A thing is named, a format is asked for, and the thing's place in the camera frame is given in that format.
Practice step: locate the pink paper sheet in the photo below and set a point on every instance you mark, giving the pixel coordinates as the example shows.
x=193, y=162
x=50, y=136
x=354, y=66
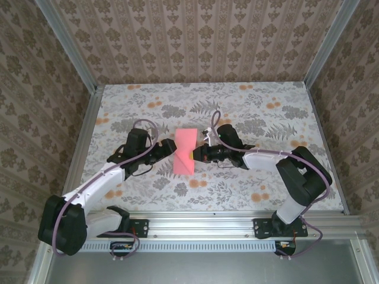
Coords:
x=185, y=154

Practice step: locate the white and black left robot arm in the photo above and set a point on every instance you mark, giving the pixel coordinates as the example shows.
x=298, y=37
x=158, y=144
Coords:
x=68, y=225

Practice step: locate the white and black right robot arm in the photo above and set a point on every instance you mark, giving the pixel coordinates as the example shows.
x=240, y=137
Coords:
x=302, y=177

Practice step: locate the grey metal sheet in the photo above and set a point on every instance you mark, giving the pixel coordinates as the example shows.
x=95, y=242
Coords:
x=201, y=269

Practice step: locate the floral patterned table cover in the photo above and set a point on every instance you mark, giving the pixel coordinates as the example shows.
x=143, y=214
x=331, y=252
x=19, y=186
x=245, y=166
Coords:
x=148, y=97

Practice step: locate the white right camera bracket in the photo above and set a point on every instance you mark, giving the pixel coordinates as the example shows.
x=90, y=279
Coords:
x=208, y=136

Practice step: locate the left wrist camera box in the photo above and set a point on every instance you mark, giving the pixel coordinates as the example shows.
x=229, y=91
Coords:
x=136, y=142

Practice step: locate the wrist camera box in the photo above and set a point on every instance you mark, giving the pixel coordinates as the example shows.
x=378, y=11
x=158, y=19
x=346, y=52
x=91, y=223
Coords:
x=136, y=142
x=228, y=134

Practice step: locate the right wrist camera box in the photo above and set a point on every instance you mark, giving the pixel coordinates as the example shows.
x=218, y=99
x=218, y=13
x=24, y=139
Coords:
x=228, y=134

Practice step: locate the aluminium side rail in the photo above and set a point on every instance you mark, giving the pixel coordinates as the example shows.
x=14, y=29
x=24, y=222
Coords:
x=318, y=118
x=89, y=124

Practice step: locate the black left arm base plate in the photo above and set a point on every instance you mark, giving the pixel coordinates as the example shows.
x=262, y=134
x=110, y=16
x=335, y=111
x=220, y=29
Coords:
x=142, y=227

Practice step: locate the aluminium cross rail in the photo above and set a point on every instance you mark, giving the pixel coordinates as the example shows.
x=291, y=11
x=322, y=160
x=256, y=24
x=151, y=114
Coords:
x=201, y=226

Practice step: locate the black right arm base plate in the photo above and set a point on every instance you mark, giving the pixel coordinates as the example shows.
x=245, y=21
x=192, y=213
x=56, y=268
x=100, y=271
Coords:
x=302, y=229

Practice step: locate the aluminium frame post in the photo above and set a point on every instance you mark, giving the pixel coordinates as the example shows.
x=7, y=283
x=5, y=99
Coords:
x=328, y=44
x=68, y=44

